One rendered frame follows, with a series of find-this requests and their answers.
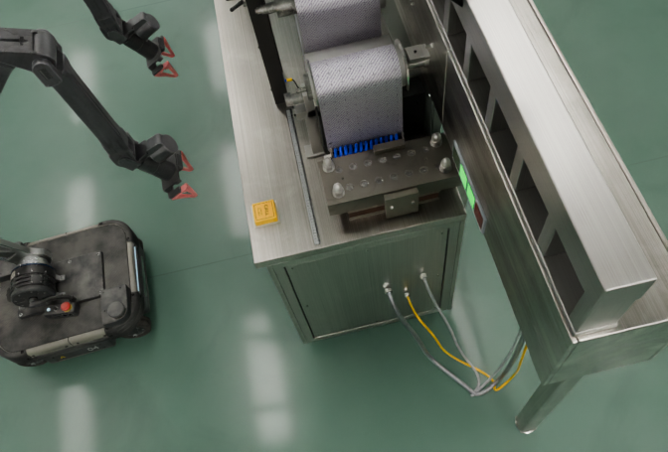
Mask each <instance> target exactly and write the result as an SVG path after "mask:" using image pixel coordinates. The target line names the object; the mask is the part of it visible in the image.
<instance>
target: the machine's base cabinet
mask: <svg viewBox="0 0 668 452"><path fill-rule="evenodd" d="M464 226H465V220H464V221H460V222H456V223H452V224H447V225H443V226H436V227H431V228H427V229H423V230H419V231H414V232H410V233H406V234H402V235H397V236H393V237H389V238H385V239H380V240H376V241H372V242H368V243H363V244H359V245H355V246H351V247H346V248H342V249H338V250H334V251H329V252H325V253H321V254H317V255H312V256H308V257H304V258H300V259H295V260H291V261H287V262H283V263H279V264H275V265H271V266H267V269H268V271H269V274H270V276H271V278H272V280H273V282H274V284H275V286H276V288H277V290H278V292H279V294H280V296H281V299H282V301H283V303H284V305H285V307H286V309H287V311H288V313H289V315H290V317H291V319H292V321H293V324H294V326H295V328H296V330H297V332H298V334H299V336H300V338H301V340H302V342H303V344H306V343H309V342H314V341H318V340H322V339H326V338H330V337H335V336H339V335H343V334H347V333H351V332H356V331H360V330H364V329H368V328H373V327H377V326H381V325H385V324H389V323H394V322H398V321H401V320H400V319H399V317H398V316H397V314H396V313H395V311H394V309H393V307H392V305H391V303H390V301H389V298H388V295H386V294H385V291H384V290H385V289H387V288H392V290H393V293H392V295H393V298H394V300H395V303H396V305H397V307H398V308H399V310H400V312H401V313H402V315H403V316H404V318H405V319H409V318H414V317H415V316H416V315H415V314H414V312H413V310H412V308H411V306H410V304H409V301H408V298H405V293H407V292H409V293H410V295H411V297H410V300H411V302H412V304H413V307H414V309H415V310H416V312H417V314H418V315H419V316H422V315H426V314H431V313H435V312H438V311H437V309H436V307H435V306H434V304H433V302H432V300H431V299H430V296H429V294H428V292H427V290H426V287H425V285H424V282H423V279H420V275H421V274H422V273H426V276H427V278H426V281H427V284H428V287H429V289H430V291H431V293H432V296H433V298H434V299H435V301H436V303H437V305H438V307H439V308H440V310H441V311H443V310H447V309H451V306H452V300H453V294H454V288H455V281H456V275H457V269H458V263H459V256H460V250H461V245H462V238H463V232H464Z"/></svg>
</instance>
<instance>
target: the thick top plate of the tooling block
mask: <svg viewBox="0 0 668 452"><path fill-rule="evenodd" d="M440 135H441V137H442V138H441V140H442V144H441V146H439V147H436V148H435V147H432V146H431V145H430V139H431V136H432V135H430V136H426V137H423V138H418V139H414V140H410V141H405V143H406V148H403V149H399V150H394V151H390V152H386V153H382V154H377V155H375V153H374V150H373V149H371V150H367V151H362V152H358V153H354V154H350V155H345V156H341V157H337V158H332V161H333V162H334V165H335V169H334V171H333V172H330V173H326V172H324V171H323V161H320V162H317V164H318V168H319V173H320V177H321V181H322V185H323V190H324V194H325V198H326V202H327V206H328V211H329V215H330V216H334V215H339V214H343V213H347V212H351V211H356V210H360V209H364V208H368V207H372V206H376V205H380V204H383V203H384V195H386V194H391V193H395V192H399V191H403V190H408V189H412V188H417V189H418V195H423V194H427V193H432V192H436V191H440V190H444V189H449V188H453V187H457V186H461V179H460V176H459V174H458V171H457V169H456V166H455V163H454V161H453V158H452V151H451V148H450V146H449V143H448V140H447V138H446V135H445V133H444V132H443V133H440ZM445 157H446V158H449V159H450V162H451V167H452V169H451V171H450V172H449V173H442V172H440V170H439V165H440V163H441V160H442V159H443V158H445ZM336 183H340V184H341V185H342V187H343V188H344V191H345V195H344V196H343V197H342V198H340V199H337V198H334V197H333V195H332V190H333V186H334V184H336Z"/></svg>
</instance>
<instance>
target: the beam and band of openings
mask: <svg viewBox="0 0 668 452"><path fill-rule="evenodd" d="M462 1H463V6H462V7H460V6H458V5H457V4H455V3H454V2H452V1H451V0H429V3H430V5H431V7H432V10H433V12H434V14H435V17H436V19H437V21H438V24H439V26H440V28H441V31H442V33H443V35H444V37H445V39H446V41H447V44H448V46H449V48H450V51H451V53H452V55H453V58H454V60H455V62H456V65H457V67H458V69H459V72H460V74H461V76H462V79H463V81H464V83H465V86H466V88H467V90H468V93H469V95H470V97H471V100H472V102H473V104H474V107H475V109H476V111H477V114H478V116H479V118H480V121H481V123H482V125H483V128H484V130H485V132H486V135H487V137H488V139H489V142H490V144H491V146H492V149H493V151H494V153H495V156H496V158H497V160H498V163H499V165H500V167H501V170H502V172H503V174H504V177H505V179H506V181H507V184H508V186H509V188H510V191H511V193H512V195H513V198H514V200H515V202H516V205H517V207H518V209H519V212H520V214H521V216H522V219H523V221H524V223H525V226H526V228H527V230H528V233H529V235H530V237H531V240H532V242H533V244H534V246H535V248H536V250H537V253H538V255H539V257H540V260H541V262H542V264H543V267H544V269H545V271H546V274H547V276H548V278H549V281H550V283H551V285H552V288H553V290H554V292H555V295H556V297H557V299H558V302H559V304H560V306H561V309H562V311H563V313H564V316H565V318H566V320H567V323H568V325H569V327H570V330H571V332H572V335H573V336H574V337H576V336H580V335H585V334H589V333H593V332H597V331H601V330H606V329H610V328H614V327H616V326H617V325H618V323H617V322H618V320H619V319H620V318H621V317H622V316H623V314H624V313H625V312H626V311H627V310H628V309H629V307H630V306H631V305H632V304H633V303H634V301H635V300H636V299H640V298H641V297H642V296H643V295H644V294H645V293H646V292H647V290H648V289H649V288H650V287H651V286H652V285H653V283H654V282H655V281H656V280H657V277H656V275H655V273H654V271H653V270H652V268H651V266H650V264H649V262H648V260H647V258H646V256H645V255H644V253H643V251H642V249H641V247H640V245H639V243H638V241H637V240H636V238H635V236H634V234H633V232H632V230H631V228H630V226H629V224H628V223H627V221H626V219H625V217H624V215H623V213H622V211H621V209H620V208H619V206H618V204H617V202H616V200H615V198H614V196H613V194H612V193H611V191H610V189H609V187H608V185H607V183H606V181H605V179H604V178H603V177H602V175H601V173H600V171H599V169H598V167H597V165H596V163H595V162H594V160H593V158H592V156H591V154H590V152H589V150H588V148H587V146H586V145H585V142H584V140H583V138H582V136H581V134H580V132H579V131H578V129H577V127H576V125H575V123H574V121H573V119H572V117H571V116H570V114H569V112H568V110H567V108H566V106H565V104H564V102H563V100H562V99H561V97H560V95H559V93H558V91H557V89H556V87H555V85H554V84H553V82H552V80H551V78H550V76H549V74H548V72H547V70H546V68H545V67H544V65H543V63H542V61H541V59H540V57H539V55H538V53H537V52H536V50H535V48H534V46H533V44H532V42H531V40H530V38H529V37H528V35H527V33H526V31H525V29H524V27H523V25H522V23H521V21H520V20H519V18H518V16H517V14H516V12H515V10H514V8H513V6H512V5H511V3H510V1H509V0H462Z"/></svg>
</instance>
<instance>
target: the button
mask: <svg viewBox="0 0 668 452"><path fill-rule="evenodd" d="M252 211H253V218H254V223H255V225H256V226H261V225H265V224H269V223H273V222H277V221H278V219H277V214H276V208H275V203H274V200H269V201H265V202H260V203H256V204H252Z"/></svg>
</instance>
